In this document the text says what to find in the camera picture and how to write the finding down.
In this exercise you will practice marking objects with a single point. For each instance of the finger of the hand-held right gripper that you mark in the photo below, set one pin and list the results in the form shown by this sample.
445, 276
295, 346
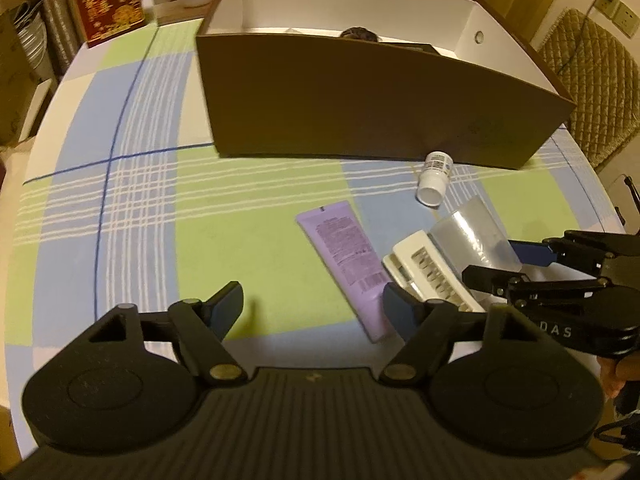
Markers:
532, 253
492, 278

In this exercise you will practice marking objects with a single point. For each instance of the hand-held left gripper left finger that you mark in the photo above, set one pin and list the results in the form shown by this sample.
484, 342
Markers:
225, 310

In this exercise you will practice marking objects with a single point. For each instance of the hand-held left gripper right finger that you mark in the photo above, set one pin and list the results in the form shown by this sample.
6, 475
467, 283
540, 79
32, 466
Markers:
400, 310

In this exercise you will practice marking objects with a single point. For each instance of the white case with clear lid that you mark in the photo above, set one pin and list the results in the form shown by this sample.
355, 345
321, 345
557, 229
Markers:
425, 262

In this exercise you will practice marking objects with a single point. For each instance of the purple tube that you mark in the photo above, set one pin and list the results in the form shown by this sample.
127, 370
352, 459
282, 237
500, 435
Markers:
345, 245

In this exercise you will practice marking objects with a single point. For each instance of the brown cardboard storage box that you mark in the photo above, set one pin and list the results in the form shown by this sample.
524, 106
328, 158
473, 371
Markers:
350, 100

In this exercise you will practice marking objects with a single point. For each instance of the brown hair scrunchie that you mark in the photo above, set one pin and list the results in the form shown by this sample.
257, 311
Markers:
358, 34

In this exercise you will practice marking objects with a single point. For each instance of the desktop with checked tablecloth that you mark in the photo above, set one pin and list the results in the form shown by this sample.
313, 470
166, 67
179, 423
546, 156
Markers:
150, 210

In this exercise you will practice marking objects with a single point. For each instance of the person's right hand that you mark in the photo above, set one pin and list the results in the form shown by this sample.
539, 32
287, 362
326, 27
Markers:
617, 375

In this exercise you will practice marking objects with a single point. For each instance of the small white bottle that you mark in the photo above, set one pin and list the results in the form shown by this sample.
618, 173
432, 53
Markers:
434, 180

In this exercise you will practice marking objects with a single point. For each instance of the quilted beige chair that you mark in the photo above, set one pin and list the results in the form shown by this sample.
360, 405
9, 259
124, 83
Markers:
590, 85

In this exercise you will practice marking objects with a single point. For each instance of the large brown cardboard box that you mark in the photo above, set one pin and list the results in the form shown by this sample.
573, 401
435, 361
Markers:
12, 90

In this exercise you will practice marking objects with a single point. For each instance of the red and gold box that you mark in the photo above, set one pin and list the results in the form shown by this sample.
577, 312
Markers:
105, 0

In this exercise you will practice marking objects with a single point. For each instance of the stack of metal bowls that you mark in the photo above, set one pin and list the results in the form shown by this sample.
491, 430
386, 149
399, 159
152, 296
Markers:
31, 35

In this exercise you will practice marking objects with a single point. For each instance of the wall socket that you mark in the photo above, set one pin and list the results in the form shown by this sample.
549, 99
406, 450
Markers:
615, 10

